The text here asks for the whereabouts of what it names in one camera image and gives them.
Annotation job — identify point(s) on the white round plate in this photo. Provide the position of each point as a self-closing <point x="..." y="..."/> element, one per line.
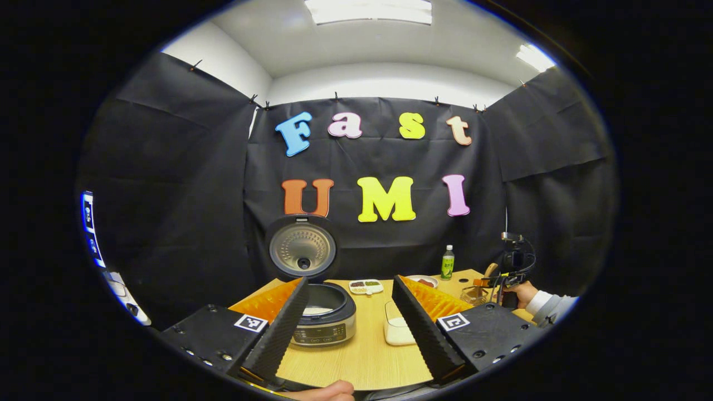
<point x="415" y="278"/>

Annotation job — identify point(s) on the computer monitor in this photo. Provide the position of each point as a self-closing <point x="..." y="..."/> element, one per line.
<point x="89" y="228"/>

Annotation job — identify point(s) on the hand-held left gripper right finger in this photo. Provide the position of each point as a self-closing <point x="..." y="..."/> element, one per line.
<point x="418" y="328"/>

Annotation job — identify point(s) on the wooden spoon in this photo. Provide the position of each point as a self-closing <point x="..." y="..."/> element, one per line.
<point x="490" y="270"/>

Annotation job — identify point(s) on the green drink bottle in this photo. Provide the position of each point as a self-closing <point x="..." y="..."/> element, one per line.
<point x="447" y="266"/>

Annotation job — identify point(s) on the clear box of white rice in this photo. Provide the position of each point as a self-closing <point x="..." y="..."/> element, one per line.
<point x="398" y="328"/>

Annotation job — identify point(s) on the white divided bean dish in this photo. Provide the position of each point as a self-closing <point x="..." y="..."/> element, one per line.
<point x="366" y="286"/>

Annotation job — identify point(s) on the dark grey rice cooker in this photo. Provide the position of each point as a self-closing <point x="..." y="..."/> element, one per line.
<point x="328" y="326"/>

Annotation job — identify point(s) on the long ceiling light panel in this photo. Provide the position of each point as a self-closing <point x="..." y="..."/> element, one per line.
<point x="367" y="11"/>

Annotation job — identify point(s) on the white side desk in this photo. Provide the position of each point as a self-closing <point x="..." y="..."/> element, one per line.
<point x="125" y="298"/>

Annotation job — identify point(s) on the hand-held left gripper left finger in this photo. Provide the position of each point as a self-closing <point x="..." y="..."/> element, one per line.
<point x="281" y="334"/>

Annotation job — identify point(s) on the white rice heap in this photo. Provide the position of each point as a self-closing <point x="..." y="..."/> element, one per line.
<point x="318" y="310"/>

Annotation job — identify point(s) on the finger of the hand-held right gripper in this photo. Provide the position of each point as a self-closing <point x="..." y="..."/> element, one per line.
<point x="483" y="282"/>

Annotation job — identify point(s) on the black backdrop cloth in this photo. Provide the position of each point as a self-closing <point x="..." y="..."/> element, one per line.
<point x="390" y="239"/>

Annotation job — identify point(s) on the brown meat piece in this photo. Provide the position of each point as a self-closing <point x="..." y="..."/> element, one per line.
<point x="428" y="283"/>

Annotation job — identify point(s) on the row of black cloth clips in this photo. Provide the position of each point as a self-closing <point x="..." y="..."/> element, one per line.
<point x="336" y="96"/>

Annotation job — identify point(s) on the clear chopstick holder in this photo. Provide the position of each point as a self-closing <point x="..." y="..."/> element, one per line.
<point x="473" y="296"/>

